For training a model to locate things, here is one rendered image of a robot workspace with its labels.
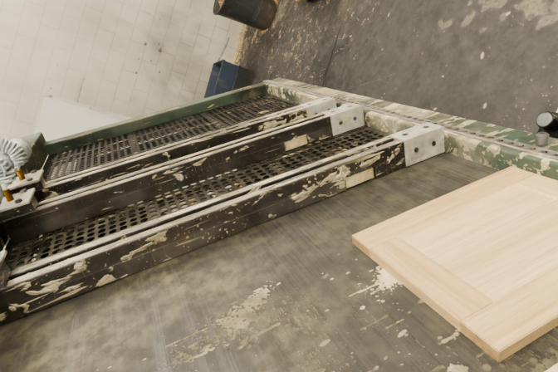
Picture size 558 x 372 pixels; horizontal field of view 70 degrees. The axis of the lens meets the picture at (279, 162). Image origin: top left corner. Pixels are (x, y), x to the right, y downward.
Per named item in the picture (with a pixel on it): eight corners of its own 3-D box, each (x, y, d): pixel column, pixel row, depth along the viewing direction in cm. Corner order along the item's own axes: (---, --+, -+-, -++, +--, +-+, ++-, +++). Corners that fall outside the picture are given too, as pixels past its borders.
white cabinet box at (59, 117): (242, 152, 463) (44, 95, 370) (227, 199, 466) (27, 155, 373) (226, 144, 518) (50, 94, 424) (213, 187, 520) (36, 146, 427)
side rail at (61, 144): (269, 104, 217) (266, 84, 213) (53, 167, 184) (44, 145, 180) (264, 101, 224) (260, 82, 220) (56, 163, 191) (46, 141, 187)
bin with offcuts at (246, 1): (283, -9, 475) (234, -34, 446) (271, 33, 478) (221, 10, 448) (266, -1, 521) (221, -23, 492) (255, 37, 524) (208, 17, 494)
